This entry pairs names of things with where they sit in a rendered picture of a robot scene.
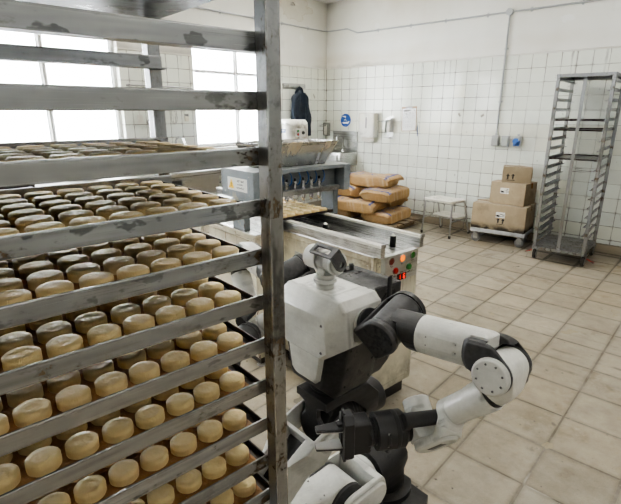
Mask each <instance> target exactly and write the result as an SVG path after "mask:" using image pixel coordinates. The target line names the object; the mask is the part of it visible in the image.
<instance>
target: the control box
mask: <svg viewBox="0 0 621 504"><path fill-rule="evenodd" d="M413 252H415V257H414V258H412V257H411V254H412V253H413ZM417 253H418V248H415V247H411V248H408V249H404V250H401V251H397V252H394V253H390V254H387V255H385V258H383V259H381V273H380V274H382V275H385V276H388V277H389V276H391V275H393V277H392V278H394V279H397V280H398V278H399V277H400V275H401V278H399V279H400V280H402V279H405V278H408V277H410V276H413V275H416V267H417ZM402 255H404V256H405V260H404V261H403V262H402V261H401V256H402ZM392 258H393V259H394V263H393V265H390V260H391V259H392ZM409 263H410V264H411V265H412V267H411V269H410V270H408V269H407V265H408V264H409ZM395 268H398V270H399V271H398V273H397V274H394V272H393V271H394V269H395ZM404 273H405V274H404ZM399 274H400V275H399ZM403 274H404V275H405V278H403ZM398 276H399V277H398Z"/></svg>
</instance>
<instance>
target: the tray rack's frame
mask: <svg viewBox="0 0 621 504"><path fill-rule="evenodd" d="M612 76H613V78H612ZM560 78H563V79H568V80H572V81H583V86H582V92H581V98H580V105H579V111H578V117H577V123H576V129H575V136H574V142H573V148H572V154H571V160H570V167H569V173H568V179H567V185H566V191H565V198H564V204H563V210H562V216H561V222H560V229H559V235H554V234H547V235H546V236H544V237H543V238H542V239H540V240H539V241H538V242H537V239H536V238H537V236H538V227H539V219H540V216H541V213H540V211H541V209H542V205H541V204H542V201H543V193H544V188H545V187H544V184H545V182H546V178H545V177H546V174H547V165H548V161H549V159H548V157H549V155H550V147H551V141H552V140H551V137H552V134H553V131H552V130H553V128H554V118H555V114H556V111H555V109H556V107H557V98H558V94H559V91H558V89H559V87H560ZM617 78H620V79H621V73H619V72H596V73H574V74H557V79H556V86H555V93H554V100H553V107H552V113H551V120H550V127H549V134H548V141H547V148H546V155H545V162H544V169H543V175H542V182H541V189H540V196H539V203H538V210H537V217H536V224H535V230H534V237H533V244H532V247H531V248H533V249H536V255H537V252H538V249H539V250H545V251H551V252H557V253H563V254H569V255H575V256H581V258H582V257H584V256H585V258H586V257H587V256H588V255H587V253H588V252H589V251H590V249H591V248H592V247H593V246H594V249H595V246H596V245H597V244H595V242H596V241H593V240H588V235H589V230H590V224H591V218H592V213H593V207H594V202H595V196H596V191H597V185H598V180H599V174H600V169H601V163H602V158H603V152H604V147H605V141H606V135H607V130H608V124H609V119H610V113H611V108H612V102H613V97H614V91H615V86H616V80H617ZM608 79H612V83H611V89H610V95H609V100H608V106H607V111H606V117H605V123H604V128H603V134H602V139H601V145H600V151H599V156H598V162H597V168H596V173H595V179H594V184H593V190H592V196H591V201H590V207H589V212H588V218H587V224H586V229H585V235H584V239H581V238H574V237H567V236H562V231H563V225H564V219H565V213H566V207H567V201H568V194H569V188H570V182H571V176H572V170H573V164H574V158H575V152H576V146H577V139H578V133H579V127H580V121H581V115H582V109H583V103H584V97H585V90H586V84H587V80H608ZM582 242H583V246H579V245H580V244H581V243H582ZM533 249H532V252H533Z"/></svg>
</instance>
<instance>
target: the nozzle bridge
mask: <svg viewBox="0 0 621 504"><path fill-rule="evenodd" d="M314 170H315V171H316V172H317V179H318V175H320V179H321V181H322V180H323V178H324V173H323V171H322V170H324V172H325V179H324V181H323V182H322V183H321V186H320V187H318V186H317V180H316V173H315V171H314ZM306 171H307V172H308V173H309V181H308V174H307V172H306ZM298 172H299V173H300V175H301V181H300V184H299V185H298V186H297V190H294V189H293V182H294V178H296V181H297V184H298V183H299V180H300V176H299V173H298ZM289 173H291V174H292V184H291V175H290V174H289ZM282 175H283V179H284V181H283V197H288V196H295V195H302V194H309V193H316V192H321V207H326V208H330V209H333V212H332V214H338V189H344V190H345V189H349V188H350V163H344V162H335V161H326V163H324V164H314V165H303V166H292V167H282ZM221 176H222V194H223V195H226V196H230V197H232V199H234V200H237V201H241V202H243V201H250V200H257V199H260V188H259V168H253V167H249V166H242V167H231V168H221ZM310 176H312V177H313V182H315V180H316V182H315V183H313V188H310ZM302 177H304V178H305V179H304V180H305V183H307V181H308V183H307V184H305V189H302ZM285 179H288V185H290V184H291V186H289V189H288V190H289V191H285ZM233 228H235V229H238V230H241V231H244V232H247V231H250V218H247V219H241V220H235V221H233Z"/></svg>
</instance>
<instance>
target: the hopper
mask: <svg viewBox="0 0 621 504"><path fill-rule="evenodd" d="M302 141H303V142H302ZM338 141H339V140H326V139H311V138H305V139H283V140H282V167H292V166H303V165H314V164H324V163H326V161H327V159H328V157H329V156H330V154H331V152H332V151H333V149H334V147H335V145H336V144H337V142H338ZM292 142H297V143H292ZM234 143H235V144H236V146H237V148H251V147H258V141H241V142H234Z"/></svg>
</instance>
